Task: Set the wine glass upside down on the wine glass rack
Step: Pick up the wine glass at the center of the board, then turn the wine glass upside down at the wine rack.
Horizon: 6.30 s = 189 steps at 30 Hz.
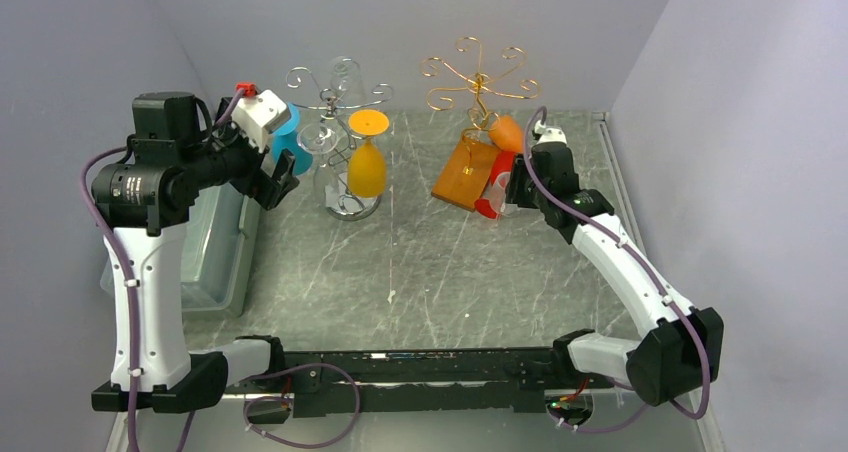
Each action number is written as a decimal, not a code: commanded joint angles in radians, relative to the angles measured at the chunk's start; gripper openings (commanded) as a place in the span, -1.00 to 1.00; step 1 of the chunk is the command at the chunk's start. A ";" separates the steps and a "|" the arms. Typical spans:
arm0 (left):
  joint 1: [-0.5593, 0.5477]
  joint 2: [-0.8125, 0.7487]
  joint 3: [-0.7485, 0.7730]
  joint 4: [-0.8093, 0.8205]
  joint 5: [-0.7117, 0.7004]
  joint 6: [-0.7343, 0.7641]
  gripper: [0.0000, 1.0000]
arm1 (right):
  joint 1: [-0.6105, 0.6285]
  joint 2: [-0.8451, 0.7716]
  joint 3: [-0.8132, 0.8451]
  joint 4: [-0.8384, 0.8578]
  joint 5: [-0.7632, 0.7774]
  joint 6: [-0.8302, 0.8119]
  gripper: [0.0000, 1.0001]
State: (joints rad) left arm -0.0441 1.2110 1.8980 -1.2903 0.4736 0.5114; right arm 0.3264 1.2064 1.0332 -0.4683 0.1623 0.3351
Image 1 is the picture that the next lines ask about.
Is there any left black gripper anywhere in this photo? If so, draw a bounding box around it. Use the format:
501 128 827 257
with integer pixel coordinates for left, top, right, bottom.
180 98 299 209

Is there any blue plastic wine glass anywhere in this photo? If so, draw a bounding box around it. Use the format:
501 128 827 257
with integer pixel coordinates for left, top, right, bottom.
271 103 313 176

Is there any red plastic wine glass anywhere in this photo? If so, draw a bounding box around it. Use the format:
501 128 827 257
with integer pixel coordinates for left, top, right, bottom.
474 151 518 220

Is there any clear plain wine glass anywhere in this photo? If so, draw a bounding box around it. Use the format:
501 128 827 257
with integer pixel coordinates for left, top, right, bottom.
298 123 342 218

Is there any clear patterned wine glass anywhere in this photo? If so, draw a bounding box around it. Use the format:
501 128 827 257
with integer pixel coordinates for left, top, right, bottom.
490 173 519 219

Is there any yellow plastic wine glass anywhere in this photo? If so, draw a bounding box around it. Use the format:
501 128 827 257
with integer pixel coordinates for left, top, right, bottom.
348 109 390 198

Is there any clear plastic storage box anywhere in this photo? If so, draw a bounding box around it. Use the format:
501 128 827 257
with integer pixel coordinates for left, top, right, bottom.
99 183 264 319

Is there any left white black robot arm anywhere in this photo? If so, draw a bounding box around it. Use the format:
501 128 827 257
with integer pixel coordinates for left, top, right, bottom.
82 84 299 414

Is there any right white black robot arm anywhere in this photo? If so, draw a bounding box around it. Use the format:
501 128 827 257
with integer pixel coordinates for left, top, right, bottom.
506 143 724 419

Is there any orange plastic wine glass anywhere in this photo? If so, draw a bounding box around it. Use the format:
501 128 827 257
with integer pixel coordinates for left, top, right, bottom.
488 116 524 154

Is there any silver wire glass rack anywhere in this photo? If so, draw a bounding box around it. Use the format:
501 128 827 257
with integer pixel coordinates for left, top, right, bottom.
286 65 393 222

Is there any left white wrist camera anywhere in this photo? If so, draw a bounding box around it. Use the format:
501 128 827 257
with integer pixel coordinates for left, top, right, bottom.
231 82 292 153

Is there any gold wire glass rack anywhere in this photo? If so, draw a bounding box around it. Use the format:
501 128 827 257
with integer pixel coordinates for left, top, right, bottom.
418 36 540 213

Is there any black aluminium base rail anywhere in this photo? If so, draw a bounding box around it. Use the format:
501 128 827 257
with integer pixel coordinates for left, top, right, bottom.
120 348 708 418

